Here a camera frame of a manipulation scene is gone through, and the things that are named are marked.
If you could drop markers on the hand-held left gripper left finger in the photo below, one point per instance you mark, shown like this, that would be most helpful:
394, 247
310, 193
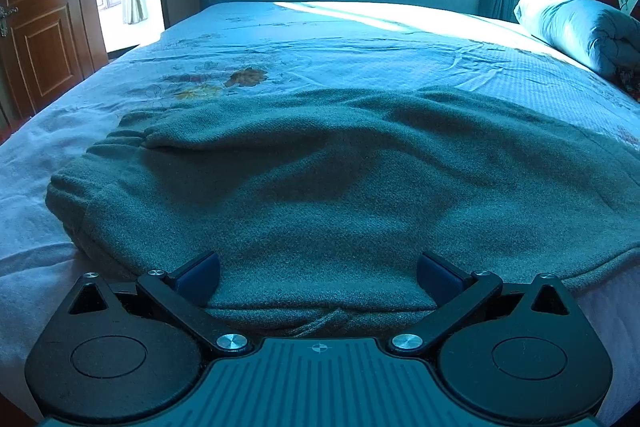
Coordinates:
199, 276

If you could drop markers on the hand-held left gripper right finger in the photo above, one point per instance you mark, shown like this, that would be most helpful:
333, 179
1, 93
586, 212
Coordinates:
436, 278

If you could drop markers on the green fleece sweater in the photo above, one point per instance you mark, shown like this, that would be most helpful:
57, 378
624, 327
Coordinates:
320, 197

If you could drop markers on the bed with floral sheet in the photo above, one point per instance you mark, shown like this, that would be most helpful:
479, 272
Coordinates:
350, 57

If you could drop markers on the rolled blue quilt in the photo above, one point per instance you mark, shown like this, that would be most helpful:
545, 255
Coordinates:
580, 24

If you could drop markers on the brown wooden door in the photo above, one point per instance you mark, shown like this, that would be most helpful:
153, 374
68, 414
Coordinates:
37, 7

